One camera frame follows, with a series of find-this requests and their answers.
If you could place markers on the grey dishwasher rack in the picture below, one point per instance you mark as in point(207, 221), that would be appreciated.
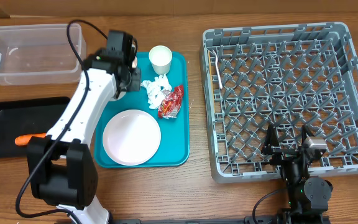
point(287, 75)

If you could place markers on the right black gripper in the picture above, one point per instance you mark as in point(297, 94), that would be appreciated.
point(270, 145)

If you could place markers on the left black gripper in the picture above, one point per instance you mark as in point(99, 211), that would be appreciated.
point(135, 82)

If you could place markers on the white paper cup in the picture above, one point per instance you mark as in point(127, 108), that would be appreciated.
point(160, 57)

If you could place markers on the white round plate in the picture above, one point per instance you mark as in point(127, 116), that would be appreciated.
point(131, 137)

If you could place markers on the teal serving tray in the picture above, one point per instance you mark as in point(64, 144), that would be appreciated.
point(174, 147)

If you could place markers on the white bowl with scraps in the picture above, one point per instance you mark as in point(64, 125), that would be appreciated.
point(134, 63)

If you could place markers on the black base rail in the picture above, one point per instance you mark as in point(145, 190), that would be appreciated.
point(247, 220)

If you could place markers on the white bowl with peanuts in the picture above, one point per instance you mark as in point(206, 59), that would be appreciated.
point(118, 96)

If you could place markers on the clear plastic bin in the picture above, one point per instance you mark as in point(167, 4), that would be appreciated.
point(37, 54)

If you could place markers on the wooden chopstick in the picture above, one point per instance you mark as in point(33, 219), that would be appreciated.
point(210, 70)

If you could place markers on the red snack wrapper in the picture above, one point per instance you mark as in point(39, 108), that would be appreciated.
point(171, 104)

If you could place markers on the black plastic tray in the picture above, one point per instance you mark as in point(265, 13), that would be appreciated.
point(27, 117)

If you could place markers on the orange carrot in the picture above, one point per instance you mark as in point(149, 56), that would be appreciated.
point(23, 140)

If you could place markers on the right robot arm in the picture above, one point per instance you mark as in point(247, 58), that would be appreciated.
point(308, 196)

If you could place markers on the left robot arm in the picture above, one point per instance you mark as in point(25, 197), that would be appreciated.
point(61, 168)

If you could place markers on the crumpled white napkin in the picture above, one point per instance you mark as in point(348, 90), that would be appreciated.
point(157, 90)

